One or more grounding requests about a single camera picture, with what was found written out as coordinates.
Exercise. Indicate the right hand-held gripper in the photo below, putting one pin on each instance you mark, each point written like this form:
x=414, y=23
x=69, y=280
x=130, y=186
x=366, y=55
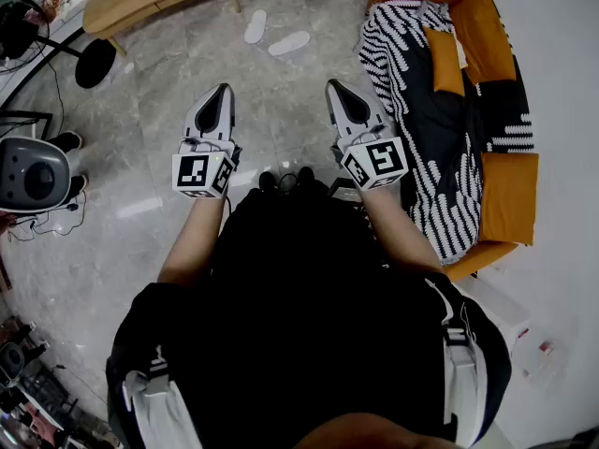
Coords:
x=384, y=159

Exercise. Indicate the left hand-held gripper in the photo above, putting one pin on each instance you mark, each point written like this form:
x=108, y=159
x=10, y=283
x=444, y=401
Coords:
x=192, y=171

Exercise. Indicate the white slipper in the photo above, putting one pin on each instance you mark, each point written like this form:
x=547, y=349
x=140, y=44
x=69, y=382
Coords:
x=255, y=26
x=289, y=44

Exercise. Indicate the person's left forearm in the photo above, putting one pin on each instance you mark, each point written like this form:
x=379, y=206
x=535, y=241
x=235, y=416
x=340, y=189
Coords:
x=192, y=241

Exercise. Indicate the person's right forearm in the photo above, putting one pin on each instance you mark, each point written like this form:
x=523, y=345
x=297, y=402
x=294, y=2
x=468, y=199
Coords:
x=402, y=232

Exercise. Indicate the black white patterned blanket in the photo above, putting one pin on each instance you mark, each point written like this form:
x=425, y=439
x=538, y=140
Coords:
x=421, y=124

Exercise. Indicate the black flat box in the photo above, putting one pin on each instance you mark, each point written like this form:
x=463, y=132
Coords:
x=344, y=190

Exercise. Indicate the person's right black shoe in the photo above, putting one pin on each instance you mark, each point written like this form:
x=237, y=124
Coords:
x=306, y=175

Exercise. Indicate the crumpled white paper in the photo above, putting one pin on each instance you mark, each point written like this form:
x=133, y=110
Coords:
x=129, y=68

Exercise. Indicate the black standing fan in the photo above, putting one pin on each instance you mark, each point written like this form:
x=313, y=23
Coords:
x=96, y=63

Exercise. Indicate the oval wooden coffee table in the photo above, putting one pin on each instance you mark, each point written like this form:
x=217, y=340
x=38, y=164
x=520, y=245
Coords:
x=140, y=7

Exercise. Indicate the large orange cushion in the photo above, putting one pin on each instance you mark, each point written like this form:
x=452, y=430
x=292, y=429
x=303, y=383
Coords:
x=486, y=35

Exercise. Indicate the square orange cushion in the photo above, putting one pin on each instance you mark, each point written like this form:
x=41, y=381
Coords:
x=507, y=199

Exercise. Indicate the grey white headset device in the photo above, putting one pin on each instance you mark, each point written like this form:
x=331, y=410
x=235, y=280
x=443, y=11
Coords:
x=33, y=176

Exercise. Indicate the pink flower bouquet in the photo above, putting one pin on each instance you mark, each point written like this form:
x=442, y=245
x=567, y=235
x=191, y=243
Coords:
x=44, y=10

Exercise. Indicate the person's black clothing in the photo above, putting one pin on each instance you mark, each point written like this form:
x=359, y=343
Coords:
x=304, y=321

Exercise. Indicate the white box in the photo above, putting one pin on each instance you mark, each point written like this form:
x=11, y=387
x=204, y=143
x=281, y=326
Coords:
x=501, y=311

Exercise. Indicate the clear plastic bag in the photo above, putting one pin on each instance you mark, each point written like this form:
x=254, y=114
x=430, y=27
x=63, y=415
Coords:
x=543, y=349

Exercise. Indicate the person's face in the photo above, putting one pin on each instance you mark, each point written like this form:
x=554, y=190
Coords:
x=374, y=433

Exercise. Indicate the cluttered work desk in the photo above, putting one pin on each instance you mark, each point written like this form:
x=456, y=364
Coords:
x=28, y=391

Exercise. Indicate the black frame stand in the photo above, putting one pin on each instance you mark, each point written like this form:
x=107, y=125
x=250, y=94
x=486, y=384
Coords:
x=23, y=114

